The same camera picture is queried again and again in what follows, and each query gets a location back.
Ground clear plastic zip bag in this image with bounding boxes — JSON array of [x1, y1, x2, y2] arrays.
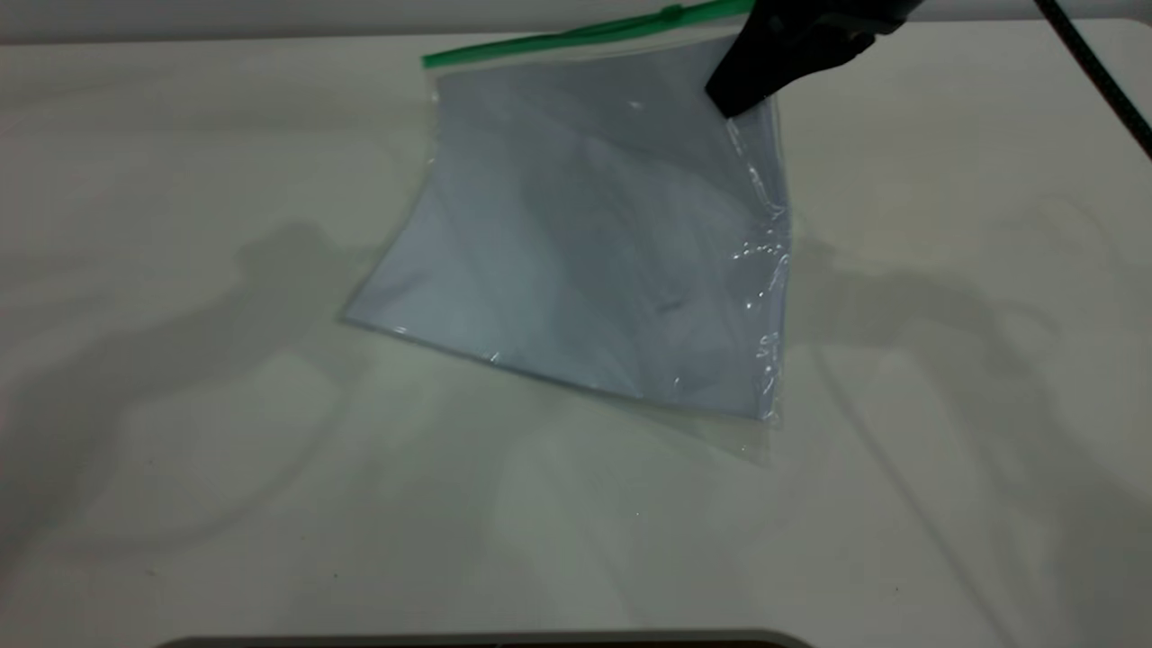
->
[[337, 0, 795, 465]]

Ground black cable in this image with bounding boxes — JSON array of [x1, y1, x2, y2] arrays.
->
[[1033, 0, 1152, 161]]

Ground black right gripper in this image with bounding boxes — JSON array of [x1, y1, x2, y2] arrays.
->
[[705, 0, 924, 119]]

